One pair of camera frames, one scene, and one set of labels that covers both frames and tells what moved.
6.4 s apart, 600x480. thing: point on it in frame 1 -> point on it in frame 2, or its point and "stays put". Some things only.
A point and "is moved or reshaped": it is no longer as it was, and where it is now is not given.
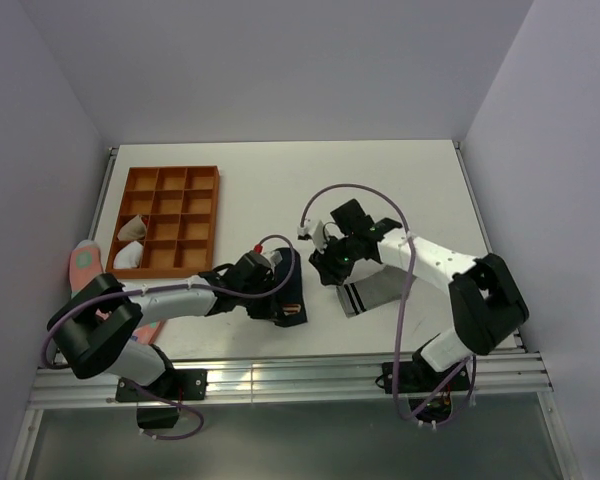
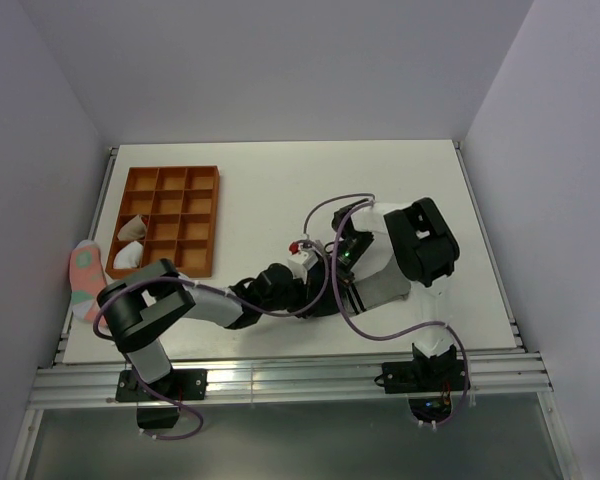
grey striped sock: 373,290 stays put
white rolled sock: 129,255 stays put
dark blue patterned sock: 288,299 is moved or reshaped
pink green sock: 85,264 stays put
